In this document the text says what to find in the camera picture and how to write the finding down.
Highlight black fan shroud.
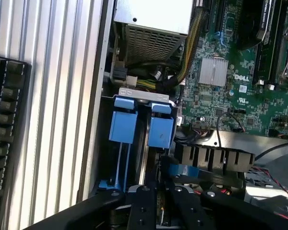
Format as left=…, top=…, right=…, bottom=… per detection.
left=173, top=140, right=256, bottom=173

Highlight blue drive cage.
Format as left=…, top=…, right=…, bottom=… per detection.
left=99, top=87, right=181, bottom=192

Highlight green motherboard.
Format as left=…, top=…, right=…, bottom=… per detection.
left=177, top=0, right=288, bottom=140

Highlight open black PC case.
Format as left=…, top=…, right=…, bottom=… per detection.
left=76, top=0, right=288, bottom=230

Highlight silver chipset heatsink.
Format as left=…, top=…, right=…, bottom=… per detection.
left=198, top=57, right=229, bottom=87

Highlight black keyboard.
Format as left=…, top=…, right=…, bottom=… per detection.
left=0, top=54, right=32, bottom=230

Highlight silver power supply unit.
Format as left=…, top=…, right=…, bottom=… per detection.
left=112, top=0, right=195, bottom=69

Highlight black graphics card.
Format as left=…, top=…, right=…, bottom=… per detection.
left=236, top=0, right=283, bottom=51

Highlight thin black wire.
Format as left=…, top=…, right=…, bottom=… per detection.
left=215, top=111, right=247, bottom=150

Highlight red wire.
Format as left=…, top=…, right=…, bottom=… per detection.
left=249, top=167, right=288, bottom=200

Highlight yellow black wire bundle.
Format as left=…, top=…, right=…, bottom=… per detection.
left=136, top=6, right=205, bottom=91

